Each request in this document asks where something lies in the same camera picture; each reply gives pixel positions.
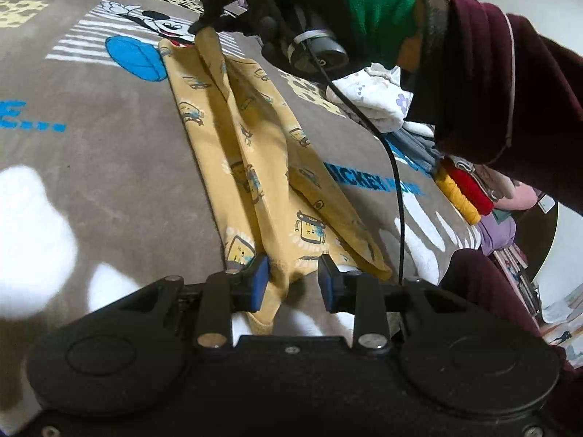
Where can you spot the white floral garment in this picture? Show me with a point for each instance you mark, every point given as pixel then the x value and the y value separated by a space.
pixel 378 95

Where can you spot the person's right hand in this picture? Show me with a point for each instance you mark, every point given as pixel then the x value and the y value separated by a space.
pixel 364 13

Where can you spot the yellow printed garment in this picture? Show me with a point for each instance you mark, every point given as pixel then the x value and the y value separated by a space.
pixel 255 145

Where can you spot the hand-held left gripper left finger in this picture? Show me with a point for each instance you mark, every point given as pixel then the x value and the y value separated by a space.
pixel 258 282

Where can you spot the brown cartoon printed blanket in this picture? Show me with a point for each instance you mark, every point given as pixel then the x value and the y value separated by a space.
pixel 114 154

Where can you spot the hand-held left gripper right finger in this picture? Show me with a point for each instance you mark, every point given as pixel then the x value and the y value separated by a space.
pixel 327 286

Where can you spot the lavender cloth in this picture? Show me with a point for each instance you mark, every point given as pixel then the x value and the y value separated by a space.
pixel 496 232

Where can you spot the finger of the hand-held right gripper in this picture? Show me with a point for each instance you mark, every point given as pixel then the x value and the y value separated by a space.
pixel 214 22

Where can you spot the red rolled garment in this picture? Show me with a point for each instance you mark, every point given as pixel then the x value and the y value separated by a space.
pixel 473 186

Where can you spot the yellow rolled garment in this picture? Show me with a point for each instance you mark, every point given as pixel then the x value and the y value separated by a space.
pixel 457 189

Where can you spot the person's maroon clothing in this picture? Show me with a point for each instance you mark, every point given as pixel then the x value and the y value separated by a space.
pixel 492 291

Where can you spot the grey clothes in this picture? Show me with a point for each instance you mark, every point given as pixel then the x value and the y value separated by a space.
pixel 419 145

